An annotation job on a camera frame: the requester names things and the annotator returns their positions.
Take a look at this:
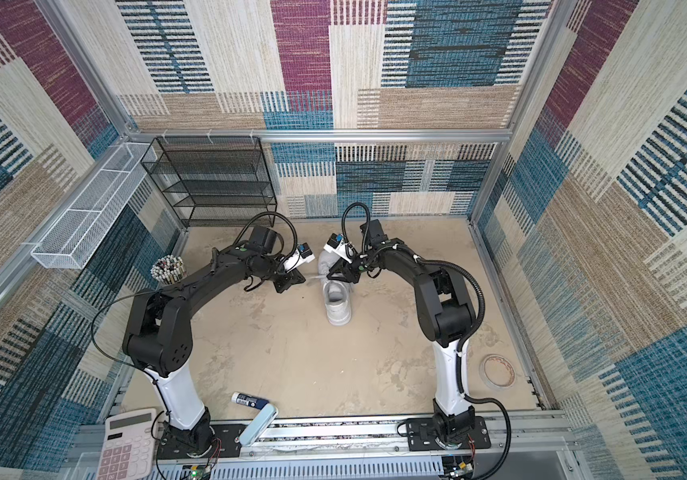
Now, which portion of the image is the white leather sneaker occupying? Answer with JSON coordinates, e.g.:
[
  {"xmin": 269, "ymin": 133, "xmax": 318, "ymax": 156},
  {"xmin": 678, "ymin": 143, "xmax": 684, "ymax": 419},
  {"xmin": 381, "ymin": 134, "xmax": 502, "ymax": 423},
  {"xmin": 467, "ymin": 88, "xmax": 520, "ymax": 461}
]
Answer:
[{"xmin": 313, "ymin": 250, "xmax": 353, "ymax": 326}]

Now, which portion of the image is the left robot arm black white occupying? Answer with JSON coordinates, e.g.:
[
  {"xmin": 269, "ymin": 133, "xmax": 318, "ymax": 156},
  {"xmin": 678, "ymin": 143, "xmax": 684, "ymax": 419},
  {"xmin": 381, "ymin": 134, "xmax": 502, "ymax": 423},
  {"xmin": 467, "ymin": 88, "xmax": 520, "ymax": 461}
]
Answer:
[{"xmin": 122, "ymin": 225, "xmax": 314, "ymax": 458}]

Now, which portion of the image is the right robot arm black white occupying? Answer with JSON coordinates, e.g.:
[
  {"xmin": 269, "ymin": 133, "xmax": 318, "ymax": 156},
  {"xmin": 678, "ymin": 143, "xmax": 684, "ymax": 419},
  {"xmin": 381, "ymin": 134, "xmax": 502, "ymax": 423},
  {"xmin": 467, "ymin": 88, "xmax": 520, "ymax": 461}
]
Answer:
[{"xmin": 324, "ymin": 220, "xmax": 485, "ymax": 448}]

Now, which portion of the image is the cup of coloured pencils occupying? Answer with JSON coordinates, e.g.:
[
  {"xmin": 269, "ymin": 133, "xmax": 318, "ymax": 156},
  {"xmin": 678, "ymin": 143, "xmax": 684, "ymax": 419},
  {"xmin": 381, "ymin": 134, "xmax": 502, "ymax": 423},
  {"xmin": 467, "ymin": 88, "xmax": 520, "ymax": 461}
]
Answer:
[{"xmin": 150, "ymin": 255, "xmax": 186, "ymax": 285}]

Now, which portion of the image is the blue white glue stick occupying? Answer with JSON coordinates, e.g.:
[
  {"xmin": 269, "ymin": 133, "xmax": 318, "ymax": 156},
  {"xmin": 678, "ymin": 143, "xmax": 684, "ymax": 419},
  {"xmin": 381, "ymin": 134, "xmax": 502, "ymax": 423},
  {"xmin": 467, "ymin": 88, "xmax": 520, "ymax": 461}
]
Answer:
[{"xmin": 231, "ymin": 392, "xmax": 270, "ymax": 410}]

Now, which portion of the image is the clear tape roll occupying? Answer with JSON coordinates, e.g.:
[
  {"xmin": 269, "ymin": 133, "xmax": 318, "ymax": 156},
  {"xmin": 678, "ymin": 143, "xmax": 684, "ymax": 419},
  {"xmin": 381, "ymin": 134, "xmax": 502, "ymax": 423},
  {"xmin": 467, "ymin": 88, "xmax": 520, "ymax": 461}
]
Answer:
[{"xmin": 479, "ymin": 354, "xmax": 517, "ymax": 390}]

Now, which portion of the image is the pink desk calculator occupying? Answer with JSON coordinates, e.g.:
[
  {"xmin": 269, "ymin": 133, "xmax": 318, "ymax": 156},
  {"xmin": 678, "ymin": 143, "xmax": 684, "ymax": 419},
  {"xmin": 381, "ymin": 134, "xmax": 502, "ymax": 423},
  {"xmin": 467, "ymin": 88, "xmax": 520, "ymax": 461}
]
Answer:
[{"xmin": 96, "ymin": 408, "xmax": 157, "ymax": 480}]

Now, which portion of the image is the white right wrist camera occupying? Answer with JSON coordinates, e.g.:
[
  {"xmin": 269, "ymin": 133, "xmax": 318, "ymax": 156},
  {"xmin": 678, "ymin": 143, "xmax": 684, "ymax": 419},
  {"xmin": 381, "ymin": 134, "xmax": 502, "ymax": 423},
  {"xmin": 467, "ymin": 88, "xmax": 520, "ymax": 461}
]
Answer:
[{"xmin": 323, "ymin": 233, "xmax": 355, "ymax": 263}]

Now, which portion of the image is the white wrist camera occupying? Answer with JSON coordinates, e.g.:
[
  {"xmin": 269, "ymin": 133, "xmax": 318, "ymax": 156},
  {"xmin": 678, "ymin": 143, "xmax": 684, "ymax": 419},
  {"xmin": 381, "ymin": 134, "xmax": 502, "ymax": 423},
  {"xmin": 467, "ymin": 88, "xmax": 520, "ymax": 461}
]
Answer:
[
  {"xmin": 283, "ymin": 243, "xmax": 315, "ymax": 273},
  {"xmin": 323, "ymin": 233, "xmax": 355, "ymax": 263}
]

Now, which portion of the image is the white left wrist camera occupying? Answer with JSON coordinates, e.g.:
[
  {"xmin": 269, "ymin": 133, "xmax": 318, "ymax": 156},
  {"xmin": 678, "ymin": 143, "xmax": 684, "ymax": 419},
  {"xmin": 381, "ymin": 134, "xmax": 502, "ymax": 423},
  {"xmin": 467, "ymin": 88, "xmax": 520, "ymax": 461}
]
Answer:
[{"xmin": 283, "ymin": 243, "xmax": 315, "ymax": 273}]

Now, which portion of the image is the black wire mesh shelf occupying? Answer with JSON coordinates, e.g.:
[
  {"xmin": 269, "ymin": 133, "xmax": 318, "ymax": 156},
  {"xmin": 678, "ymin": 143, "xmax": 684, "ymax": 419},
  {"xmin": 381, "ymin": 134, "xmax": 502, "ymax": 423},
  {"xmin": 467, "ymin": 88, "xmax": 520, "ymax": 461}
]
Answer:
[{"xmin": 140, "ymin": 136, "xmax": 277, "ymax": 228}]

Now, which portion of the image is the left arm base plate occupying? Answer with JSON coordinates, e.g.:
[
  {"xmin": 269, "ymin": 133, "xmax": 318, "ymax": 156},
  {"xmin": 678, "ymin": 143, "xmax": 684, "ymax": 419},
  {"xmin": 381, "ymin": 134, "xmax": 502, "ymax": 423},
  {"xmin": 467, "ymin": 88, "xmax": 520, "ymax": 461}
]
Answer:
[{"xmin": 156, "ymin": 423, "xmax": 246, "ymax": 460}]

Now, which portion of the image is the thin black left cable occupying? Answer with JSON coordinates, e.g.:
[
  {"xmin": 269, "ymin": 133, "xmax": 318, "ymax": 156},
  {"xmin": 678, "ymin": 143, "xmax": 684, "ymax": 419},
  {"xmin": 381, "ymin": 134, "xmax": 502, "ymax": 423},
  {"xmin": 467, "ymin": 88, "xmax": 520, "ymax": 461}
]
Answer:
[{"xmin": 90, "ymin": 290, "xmax": 224, "ymax": 480}]

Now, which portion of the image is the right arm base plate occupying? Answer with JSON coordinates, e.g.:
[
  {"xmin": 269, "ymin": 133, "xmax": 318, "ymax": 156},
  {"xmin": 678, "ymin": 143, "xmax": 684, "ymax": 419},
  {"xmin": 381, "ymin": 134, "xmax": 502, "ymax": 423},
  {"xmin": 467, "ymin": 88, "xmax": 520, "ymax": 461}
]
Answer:
[{"xmin": 397, "ymin": 416, "xmax": 491, "ymax": 451}]

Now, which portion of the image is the white wire mesh basket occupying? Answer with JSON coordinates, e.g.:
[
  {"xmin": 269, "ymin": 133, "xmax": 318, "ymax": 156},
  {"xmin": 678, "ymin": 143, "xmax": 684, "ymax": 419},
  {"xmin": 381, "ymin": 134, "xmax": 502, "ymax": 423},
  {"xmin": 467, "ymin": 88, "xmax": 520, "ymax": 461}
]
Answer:
[{"xmin": 31, "ymin": 142, "xmax": 148, "ymax": 270}]

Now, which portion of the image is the black corrugated right cable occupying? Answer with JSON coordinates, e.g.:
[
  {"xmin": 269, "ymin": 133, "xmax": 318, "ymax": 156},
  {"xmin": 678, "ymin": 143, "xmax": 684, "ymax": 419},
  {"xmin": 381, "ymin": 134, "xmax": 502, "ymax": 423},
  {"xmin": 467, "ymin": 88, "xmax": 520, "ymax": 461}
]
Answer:
[{"xmin": 417, "ymin": 259, "xmax": 513, "ymax": 480}]

